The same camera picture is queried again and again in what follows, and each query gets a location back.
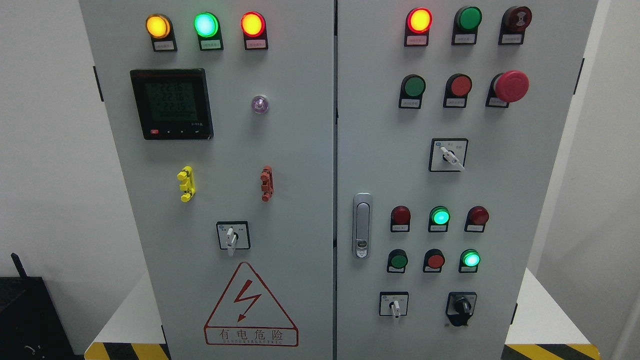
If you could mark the white rotary light switch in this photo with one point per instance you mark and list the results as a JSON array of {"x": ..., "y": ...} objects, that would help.
[{"x": 233, "y": 236}]

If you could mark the yellow indicator light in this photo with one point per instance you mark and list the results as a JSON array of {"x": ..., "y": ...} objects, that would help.
[{"x": 161, "y": 31}]

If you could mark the red terminal connector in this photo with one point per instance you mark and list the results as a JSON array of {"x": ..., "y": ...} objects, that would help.
[{"x": 267, "y": 186}]

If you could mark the dark red indicator left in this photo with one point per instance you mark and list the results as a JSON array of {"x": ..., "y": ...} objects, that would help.
[{"x": 400, "y": 219}]

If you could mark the dark red indicator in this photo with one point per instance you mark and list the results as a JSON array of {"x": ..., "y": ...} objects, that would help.
[
  {"x": 400, "y": 219},
  {"x": 477, "y": 219}
]

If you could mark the small clear lamp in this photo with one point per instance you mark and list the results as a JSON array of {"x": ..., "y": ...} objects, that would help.
[{"x": 260, "y": 104}]

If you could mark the green push button lower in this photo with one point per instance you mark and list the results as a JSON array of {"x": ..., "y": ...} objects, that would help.
[{"x": 397, "y": 261}]

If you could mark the grey left cabinet door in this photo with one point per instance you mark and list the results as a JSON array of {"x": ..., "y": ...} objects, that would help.
[{"x": 291, "y": 235}]

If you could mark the grey cabinet door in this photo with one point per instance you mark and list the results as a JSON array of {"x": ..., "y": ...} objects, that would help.
[
  {"x": 291, "y": 235},
  {"x": 385, "y": 150}
]

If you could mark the lit green indicator middle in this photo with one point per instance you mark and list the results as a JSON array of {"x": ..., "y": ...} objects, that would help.
[{"x": 439, "y": 219}]

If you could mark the green push button upper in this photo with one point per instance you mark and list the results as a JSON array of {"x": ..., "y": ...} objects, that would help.
[{"x": 411, "y": 93}]

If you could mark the yellow terminal connector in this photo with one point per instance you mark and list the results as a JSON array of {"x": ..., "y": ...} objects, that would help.
[{"x": 186, "y": 178}]

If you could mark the red push button lower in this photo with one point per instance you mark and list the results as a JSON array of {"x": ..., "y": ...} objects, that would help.
[{"x": 433, "y": 261}]

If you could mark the red push button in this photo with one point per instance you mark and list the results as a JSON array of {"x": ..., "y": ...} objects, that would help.
[
  {"x": 457, "y": 88},
  {"x": 433, "y": 261}
]

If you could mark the grey right cabinet door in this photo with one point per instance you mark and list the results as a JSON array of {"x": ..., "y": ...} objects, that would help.
[{"x": 385, "y": 150}]

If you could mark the red electric danger sticker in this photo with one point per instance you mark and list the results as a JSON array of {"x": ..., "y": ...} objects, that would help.
[{"x": 248, "y": 314}]

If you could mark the dark red indicator right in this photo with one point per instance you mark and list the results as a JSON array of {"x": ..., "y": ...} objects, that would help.
[{"x": 477, "y": 219}]

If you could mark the black digital power meter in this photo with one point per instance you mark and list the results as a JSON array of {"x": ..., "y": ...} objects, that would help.
[{"x": 172, "y": 104}]

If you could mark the red push button upper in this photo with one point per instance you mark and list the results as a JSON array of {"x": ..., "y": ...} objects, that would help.
[{"x": 457, "y": 88}]

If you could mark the red indicator light top left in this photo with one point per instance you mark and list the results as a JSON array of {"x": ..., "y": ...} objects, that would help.
[{"x": 254, "y": 31}]

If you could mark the lit green push button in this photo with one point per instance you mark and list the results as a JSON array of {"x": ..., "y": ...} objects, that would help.
[{"x": 469, "y": 261}]

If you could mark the lit red indicator right door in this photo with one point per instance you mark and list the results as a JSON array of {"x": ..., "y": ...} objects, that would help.
[{"x": 417, "y": 27}]

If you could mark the black selector knob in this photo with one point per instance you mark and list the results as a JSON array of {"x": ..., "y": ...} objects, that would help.
[{"x": 460, "y": 307}]

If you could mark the green indicator light top left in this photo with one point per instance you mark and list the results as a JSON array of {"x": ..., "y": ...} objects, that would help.
[{"x": 208, "y": 28}]

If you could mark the red emergency stop button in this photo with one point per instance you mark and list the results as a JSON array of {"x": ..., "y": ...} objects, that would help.
[{"x": 507, "y": 87}]

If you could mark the dark green indicator top right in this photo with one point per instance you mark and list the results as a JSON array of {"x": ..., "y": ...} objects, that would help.
[{"x": 466, "y": 22}]

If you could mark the dark red buzzer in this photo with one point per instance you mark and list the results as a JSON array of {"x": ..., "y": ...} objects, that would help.
[{"x": 515, "y": 20}]

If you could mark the white platform with hazard stripes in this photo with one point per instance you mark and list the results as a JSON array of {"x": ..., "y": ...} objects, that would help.
[{"x": 540, "y": 329}]

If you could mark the black box with antenna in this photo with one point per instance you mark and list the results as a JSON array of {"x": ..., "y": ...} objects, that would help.
[{"x": 30, "y": 328}]

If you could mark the silver door handle lock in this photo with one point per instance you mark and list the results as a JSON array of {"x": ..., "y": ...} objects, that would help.
[{"x": 361, "y": 225}]

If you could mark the white selector switch upper right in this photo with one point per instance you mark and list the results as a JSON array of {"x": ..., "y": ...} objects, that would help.
[{"x": 448, "y": 154}]

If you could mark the white selector switch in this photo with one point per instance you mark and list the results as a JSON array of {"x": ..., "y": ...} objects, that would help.
[
  {"x": 448, "y": 154},
  {"x": 393, "y": 304}
]

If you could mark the white selector switch lower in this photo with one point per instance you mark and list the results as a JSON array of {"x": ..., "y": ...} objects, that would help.
[{"x": 393, "y": 304}]

